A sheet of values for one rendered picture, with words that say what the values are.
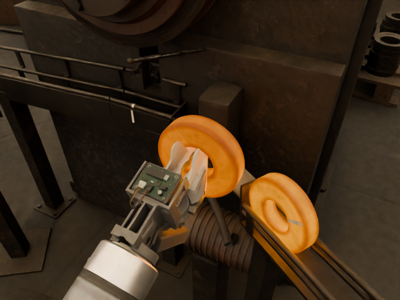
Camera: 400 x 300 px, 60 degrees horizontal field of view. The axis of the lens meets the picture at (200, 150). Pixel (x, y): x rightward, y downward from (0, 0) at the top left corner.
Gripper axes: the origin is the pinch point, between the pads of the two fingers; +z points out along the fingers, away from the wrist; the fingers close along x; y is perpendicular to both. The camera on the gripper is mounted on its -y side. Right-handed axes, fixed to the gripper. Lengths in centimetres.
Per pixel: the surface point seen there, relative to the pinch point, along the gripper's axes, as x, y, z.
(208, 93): 9.9, -10.9, 20.7
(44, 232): 77, -83, -17
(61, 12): 62, -7, 31
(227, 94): 5.8, -11.3, 22.2
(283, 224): -15.8, -17.6, 0.4
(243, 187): -6.3, -14.3, 3.2
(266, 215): -12.2, -16.9, 0.5
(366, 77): -22, -119, 155
